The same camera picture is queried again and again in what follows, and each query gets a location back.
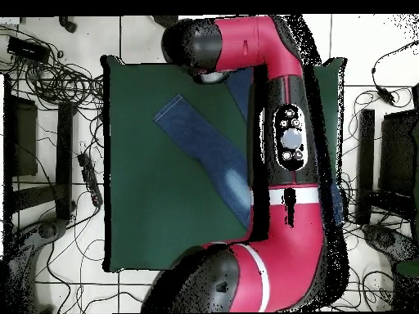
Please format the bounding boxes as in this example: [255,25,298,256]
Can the blue denim jeans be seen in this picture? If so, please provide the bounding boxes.
[151,66,345,231]

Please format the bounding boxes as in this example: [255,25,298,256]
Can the dark green table cloth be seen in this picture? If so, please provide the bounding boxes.
[101,54,348,274]

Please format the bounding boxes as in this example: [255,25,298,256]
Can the black power strip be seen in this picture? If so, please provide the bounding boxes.
[77,152,104,208]

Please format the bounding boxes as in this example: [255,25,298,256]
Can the black stand bar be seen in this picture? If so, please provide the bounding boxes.
[54,101,74,221]
[355,109,376,226]

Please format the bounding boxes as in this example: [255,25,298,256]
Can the person's foot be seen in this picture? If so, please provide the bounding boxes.
[151,15,180,29]

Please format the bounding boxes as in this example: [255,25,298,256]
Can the dark grey stand foot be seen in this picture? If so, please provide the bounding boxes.
[360,222,414,262]
[7,218,70,262]

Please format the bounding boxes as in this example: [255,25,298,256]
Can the small black curved object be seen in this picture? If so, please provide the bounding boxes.
[57,16,78,34]

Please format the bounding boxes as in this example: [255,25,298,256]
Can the dark green fabric piece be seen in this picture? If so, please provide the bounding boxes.
[394,257,419,279]

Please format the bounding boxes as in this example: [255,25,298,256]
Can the black power adapter box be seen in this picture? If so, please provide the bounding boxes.
[7,36,51,63]

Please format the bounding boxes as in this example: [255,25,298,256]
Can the black cable with connector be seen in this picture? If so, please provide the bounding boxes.
[371,39,419,106]

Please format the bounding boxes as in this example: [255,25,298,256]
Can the black cable tangle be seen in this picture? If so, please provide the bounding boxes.
[0,24,106,112]

